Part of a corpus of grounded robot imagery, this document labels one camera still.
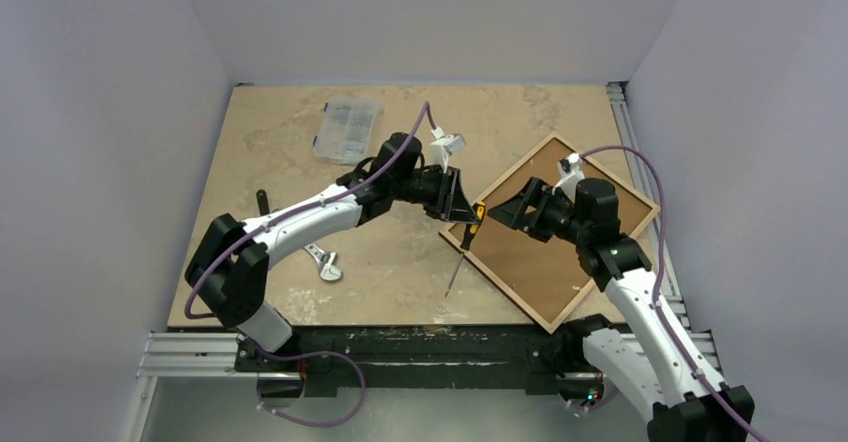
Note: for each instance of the aluminium rail right side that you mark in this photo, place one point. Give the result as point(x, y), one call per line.
point(644, 182)

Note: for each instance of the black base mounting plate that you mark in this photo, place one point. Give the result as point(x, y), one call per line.
point(325, 359)

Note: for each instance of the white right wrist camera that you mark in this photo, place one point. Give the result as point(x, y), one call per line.
point(571, 174)

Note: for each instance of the clear plastic screw organizer box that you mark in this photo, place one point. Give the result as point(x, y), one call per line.
point(345, 134)

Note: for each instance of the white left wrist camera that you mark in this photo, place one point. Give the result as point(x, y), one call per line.
point(444, 145)

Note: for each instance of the yellow black flathead screwdriver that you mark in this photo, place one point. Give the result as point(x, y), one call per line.
point(469, 234)

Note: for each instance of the red handled adjustable wrench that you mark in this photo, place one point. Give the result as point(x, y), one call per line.
point(325, 261)

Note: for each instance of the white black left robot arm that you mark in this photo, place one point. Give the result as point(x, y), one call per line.
point(229, 269)

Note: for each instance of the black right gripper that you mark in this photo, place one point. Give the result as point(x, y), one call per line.
point(534, 203)

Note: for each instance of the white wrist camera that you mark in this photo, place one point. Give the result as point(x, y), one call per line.
point(571, 174)
point(444, 145)

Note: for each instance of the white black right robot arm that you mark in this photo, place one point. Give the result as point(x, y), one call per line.
point(678, 393)

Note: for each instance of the black wooden picture frame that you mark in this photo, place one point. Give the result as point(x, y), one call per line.
point(525, 244)

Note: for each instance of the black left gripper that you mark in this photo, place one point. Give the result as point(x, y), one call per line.
point(449, 203)

